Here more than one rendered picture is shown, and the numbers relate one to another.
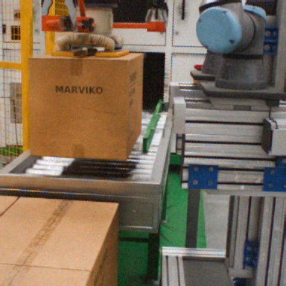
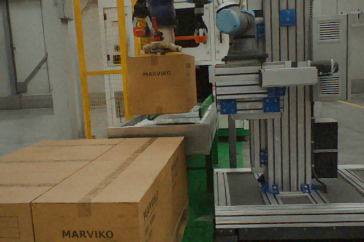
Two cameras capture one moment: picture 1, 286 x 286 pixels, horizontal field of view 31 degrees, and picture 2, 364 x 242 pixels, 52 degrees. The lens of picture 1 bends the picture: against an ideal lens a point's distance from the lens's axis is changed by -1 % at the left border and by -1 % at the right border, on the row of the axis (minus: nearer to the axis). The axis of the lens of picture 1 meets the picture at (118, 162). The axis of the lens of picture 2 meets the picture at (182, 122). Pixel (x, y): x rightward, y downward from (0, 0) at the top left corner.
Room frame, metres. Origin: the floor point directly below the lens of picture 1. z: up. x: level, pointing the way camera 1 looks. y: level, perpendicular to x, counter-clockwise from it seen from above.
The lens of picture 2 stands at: (-0.47, -0.04, 0.98)
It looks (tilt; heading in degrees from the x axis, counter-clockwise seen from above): 8 degrees down; 1
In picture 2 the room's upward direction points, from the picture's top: 3 degrees counter-clockwise
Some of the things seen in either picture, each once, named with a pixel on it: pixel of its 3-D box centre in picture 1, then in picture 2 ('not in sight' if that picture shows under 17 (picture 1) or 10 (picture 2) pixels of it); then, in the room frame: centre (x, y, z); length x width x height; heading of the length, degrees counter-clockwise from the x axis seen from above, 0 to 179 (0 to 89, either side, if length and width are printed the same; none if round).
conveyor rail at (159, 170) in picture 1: (165, 146); (214, 116); (3.15, -0.29, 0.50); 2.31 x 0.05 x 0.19; 173
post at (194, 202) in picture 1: (195, 173); (231, 125); (2.54, -0.39, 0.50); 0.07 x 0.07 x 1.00; 83
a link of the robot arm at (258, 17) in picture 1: (243, 30); (243, 23); (1.55, -0.35, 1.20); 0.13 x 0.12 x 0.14; 145
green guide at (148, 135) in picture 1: (160, 120); (210, 103); (3.51, -0.28, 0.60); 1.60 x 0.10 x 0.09; 173
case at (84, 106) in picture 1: (91, 100); (165, 83); (2.36, 0.13, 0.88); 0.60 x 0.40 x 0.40; 172
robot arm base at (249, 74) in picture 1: (240, 70); (244, 45); (1.56, -0.36, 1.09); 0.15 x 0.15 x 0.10
